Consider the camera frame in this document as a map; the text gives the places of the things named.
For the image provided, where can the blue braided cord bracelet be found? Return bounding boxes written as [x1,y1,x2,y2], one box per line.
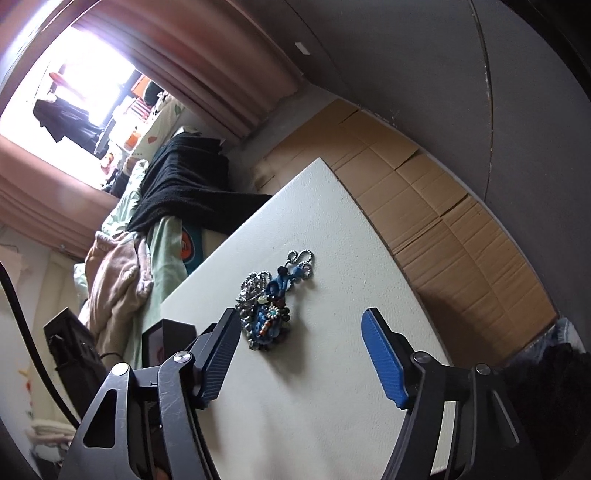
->
[253,264,309,347]

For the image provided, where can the silver ball chain necklace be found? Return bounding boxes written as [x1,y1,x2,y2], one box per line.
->
[234,249,317,350]

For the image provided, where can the black jewelry box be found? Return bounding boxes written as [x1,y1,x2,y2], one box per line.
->
[141,319,197,368]

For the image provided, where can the beige pink comforter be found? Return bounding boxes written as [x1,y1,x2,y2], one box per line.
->
[84,231,154,355]

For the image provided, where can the green bed sheet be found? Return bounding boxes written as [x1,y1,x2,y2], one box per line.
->
[73,158,205,370]

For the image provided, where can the cardboard floor sheets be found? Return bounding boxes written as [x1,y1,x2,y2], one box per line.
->
[252,100,557,366]

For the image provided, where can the black knitted blanket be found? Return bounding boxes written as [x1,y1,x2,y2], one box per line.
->
[126,133,270,235]

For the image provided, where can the black hanging garment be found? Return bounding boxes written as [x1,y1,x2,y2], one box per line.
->
[33,98,102,154]

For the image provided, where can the floral patterned cushion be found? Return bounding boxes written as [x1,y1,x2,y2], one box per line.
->
[128,92,185,161]

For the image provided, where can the pink curtain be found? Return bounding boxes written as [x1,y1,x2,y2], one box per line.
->
[1,1,301,257]

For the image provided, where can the white wall socket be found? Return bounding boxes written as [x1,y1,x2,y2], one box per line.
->
[294,42,311,56]

